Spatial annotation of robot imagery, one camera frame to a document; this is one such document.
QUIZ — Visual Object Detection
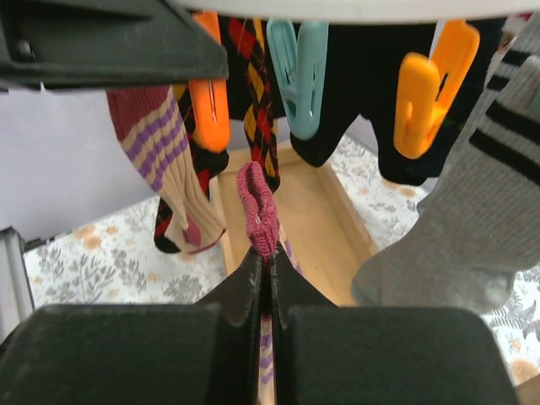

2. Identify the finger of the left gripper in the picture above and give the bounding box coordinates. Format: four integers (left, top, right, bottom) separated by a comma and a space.
1, 0, 229, 91

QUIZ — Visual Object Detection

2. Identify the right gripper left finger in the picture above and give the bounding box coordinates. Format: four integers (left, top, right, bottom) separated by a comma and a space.
1, 250, 262, 404

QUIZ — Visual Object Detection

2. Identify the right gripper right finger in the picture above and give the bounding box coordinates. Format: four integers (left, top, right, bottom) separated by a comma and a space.
269, 247, 518, 404

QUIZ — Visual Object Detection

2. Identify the maroon beige purple striped sock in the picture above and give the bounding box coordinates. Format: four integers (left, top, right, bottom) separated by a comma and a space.
105, 86, 225, 254

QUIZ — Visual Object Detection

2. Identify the orange clothes clip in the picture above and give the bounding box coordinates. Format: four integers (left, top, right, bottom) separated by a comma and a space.
188, 11, 230, 153

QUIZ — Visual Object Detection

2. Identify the white round clip hanger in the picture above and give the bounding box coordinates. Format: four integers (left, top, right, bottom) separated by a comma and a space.
176, 0, 539, 24

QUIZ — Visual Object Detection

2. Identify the teal clothes clip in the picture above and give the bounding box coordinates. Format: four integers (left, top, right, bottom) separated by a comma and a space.
266, 19, 329, 140

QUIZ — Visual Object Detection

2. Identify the orange clip on grey sock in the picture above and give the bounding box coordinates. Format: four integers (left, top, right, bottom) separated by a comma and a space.
393, 20, 480, 159

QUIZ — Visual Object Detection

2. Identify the floral table mat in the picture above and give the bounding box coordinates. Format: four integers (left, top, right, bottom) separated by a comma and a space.
24, 138, 539, 384

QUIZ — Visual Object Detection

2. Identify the wooden clothes rack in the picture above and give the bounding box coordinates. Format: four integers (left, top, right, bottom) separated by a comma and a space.
208, 141, 540, 405

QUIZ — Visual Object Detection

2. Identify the grey striped sock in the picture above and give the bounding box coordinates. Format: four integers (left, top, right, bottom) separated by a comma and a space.
351, 13, 539, 315

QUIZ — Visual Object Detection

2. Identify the red yellow argyle sock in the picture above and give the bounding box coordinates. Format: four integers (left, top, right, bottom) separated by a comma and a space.
154, 16, 282, 255

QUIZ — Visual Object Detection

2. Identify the black plain sock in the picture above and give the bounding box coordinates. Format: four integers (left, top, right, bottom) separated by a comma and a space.
291, 18, 506, 186

